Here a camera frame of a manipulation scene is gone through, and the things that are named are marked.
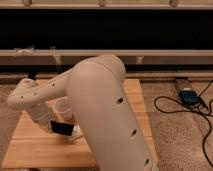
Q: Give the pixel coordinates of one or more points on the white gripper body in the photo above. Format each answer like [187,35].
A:
[42,114]

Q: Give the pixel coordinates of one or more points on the black eraser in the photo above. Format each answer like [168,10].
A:
[62,128]

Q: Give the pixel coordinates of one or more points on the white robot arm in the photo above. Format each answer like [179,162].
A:
[94,88]

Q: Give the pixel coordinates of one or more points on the wooden table board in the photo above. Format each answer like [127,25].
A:
[31,147]

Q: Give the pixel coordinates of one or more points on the blue power adapter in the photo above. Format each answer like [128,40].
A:
[189,97]

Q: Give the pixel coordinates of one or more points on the grey shelf rail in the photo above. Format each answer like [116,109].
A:
[159,57]

